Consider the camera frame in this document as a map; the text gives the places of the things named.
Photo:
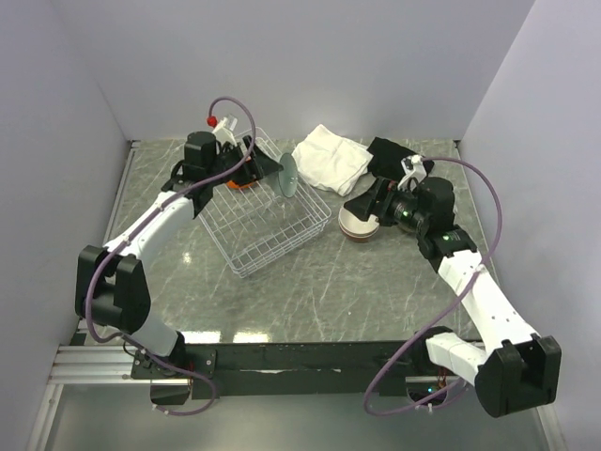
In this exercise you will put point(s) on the white wire dish rack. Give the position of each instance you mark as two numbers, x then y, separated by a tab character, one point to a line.
253	226

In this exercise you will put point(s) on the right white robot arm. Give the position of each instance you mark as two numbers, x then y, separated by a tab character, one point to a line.
516	369

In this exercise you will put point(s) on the red ceramic bowl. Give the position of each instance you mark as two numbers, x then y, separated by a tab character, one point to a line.
358	238

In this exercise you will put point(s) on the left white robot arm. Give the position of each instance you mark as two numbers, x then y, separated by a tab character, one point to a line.
111	285

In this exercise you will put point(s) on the black base beam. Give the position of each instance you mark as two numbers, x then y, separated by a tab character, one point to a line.
279	369

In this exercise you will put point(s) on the white folded cloth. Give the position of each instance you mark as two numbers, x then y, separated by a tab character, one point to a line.
330	162

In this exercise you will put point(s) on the pale green ceramic bowl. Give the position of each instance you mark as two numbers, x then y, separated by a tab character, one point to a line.
288	177

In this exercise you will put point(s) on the orange ceramic bowl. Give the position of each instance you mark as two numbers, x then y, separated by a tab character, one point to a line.
240	183

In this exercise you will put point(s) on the black folded cloth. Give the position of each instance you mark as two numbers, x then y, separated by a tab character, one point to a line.
386	159

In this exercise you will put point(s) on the aluminium frame rail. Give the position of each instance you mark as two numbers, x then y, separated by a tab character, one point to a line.
77	365

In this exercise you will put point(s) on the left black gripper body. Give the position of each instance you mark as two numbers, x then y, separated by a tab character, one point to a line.
230	153

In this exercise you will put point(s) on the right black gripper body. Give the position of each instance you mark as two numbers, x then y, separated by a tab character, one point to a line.
399	209

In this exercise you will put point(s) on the tan floral bowl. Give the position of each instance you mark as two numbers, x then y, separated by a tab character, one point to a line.
356	228

